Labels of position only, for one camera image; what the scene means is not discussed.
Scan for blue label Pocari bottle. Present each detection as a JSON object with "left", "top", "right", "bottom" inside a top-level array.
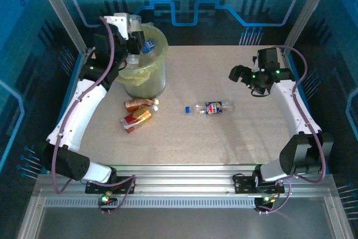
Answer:
[{"left": 139, "top": 39, "right": 158, "bottom": 68}]

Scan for clear grey plastic bottle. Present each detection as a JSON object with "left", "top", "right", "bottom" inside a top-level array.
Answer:
[{"left": 129, "top": 15, "right": 143, "bottom": 31}]

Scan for Pepsi label clear bottle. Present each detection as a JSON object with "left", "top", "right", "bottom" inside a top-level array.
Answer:
[{"left": 195, "top": 101, "right": 235, "bottom": 116}]

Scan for copper brown label bottle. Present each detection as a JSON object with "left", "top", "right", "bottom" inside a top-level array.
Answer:
[{"left": 124, "top": 97, "right": 160, "bottom": 113}]

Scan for red yellow label bottle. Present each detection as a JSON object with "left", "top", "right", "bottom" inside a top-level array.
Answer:
[{"left": 120, "top": 104, "right": 159, "bottom": 134}]

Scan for bin with yellow liner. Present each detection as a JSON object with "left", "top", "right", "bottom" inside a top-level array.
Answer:
[{"left": 115, "top": 23, "right": 169, "bottom": 86}]

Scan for translucent round waste bin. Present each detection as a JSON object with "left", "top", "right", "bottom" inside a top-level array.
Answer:
[{"left": 123, "top": 54, "right": 166, "bottom": 100}]

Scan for right LED controller board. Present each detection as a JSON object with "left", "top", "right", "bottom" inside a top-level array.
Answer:
[{"left": 254, "top": 195, "right": 276, "bottom": 209}]

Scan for led controller board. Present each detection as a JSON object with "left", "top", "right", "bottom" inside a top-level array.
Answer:
[
  {"left": 97, "top": 191, "right": 118, "bottom": 206},
  {"left": 254, "top": 195, "right": 276, "bottom": 209}
]

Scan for left LED controller board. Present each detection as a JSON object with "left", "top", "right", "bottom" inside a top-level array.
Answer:
[{"left": 97, "top": 191, "right": 118, "bottom": 206}]

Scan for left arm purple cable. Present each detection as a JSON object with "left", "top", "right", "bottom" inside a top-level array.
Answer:
[{"left": 52, "top": 16, "right": 137, "bottom": 215}]

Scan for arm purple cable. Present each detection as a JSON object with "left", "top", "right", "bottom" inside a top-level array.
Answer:
[
  {"left": 256, "top": 45, "right": 327, "bottom": 215},
  {"left": 52, "top": 16, "right": 137, "bottom": 215}
]

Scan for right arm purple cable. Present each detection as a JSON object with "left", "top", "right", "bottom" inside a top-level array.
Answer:
[{"left": 256, "top": 45, "right": 327, "bottom": 215}]

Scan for left aluminium corner post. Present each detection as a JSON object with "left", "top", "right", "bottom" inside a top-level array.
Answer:
[{"left": 30, "top": 0, "right": 88, "bottom": 55}]

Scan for aluminium corner post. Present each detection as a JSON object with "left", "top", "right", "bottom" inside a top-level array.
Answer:
[
  {"left": 282, "top": 0, "right": 338, "bottom": 52},
  {"left": 30, "top": 0, "right": 88, "bottom": 55}
]

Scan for right aluminium corner post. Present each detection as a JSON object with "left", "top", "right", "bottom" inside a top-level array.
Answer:
[{"left": 282, "top": 0, "right": 338, "bottom": 52}]

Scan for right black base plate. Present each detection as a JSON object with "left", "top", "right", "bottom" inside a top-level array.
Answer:
[{"left": 233, "top": 175, "right": 285, "bottom": 195}]

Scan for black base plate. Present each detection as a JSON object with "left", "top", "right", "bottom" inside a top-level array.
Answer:
[
  {"left": 85, "top": 176, "right": 135, "bottom": 195},
  {"left": 233, "top": 175, "right": 285, "bottom": 195}
]

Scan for aluminium front frame rail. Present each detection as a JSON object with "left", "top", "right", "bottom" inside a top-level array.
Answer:
[{"left": 33, "top": 163, "right": 341, "bottom": 199}]

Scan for slotted grey cable duct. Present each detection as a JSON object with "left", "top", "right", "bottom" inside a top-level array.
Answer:
[{"left": 44, "top": 198, "right": 328, "bottom": 209}]

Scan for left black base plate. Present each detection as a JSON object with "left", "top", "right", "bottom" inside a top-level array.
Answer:
[{"left": 85, "top": 176, "right": 135, "bottom": 195}]

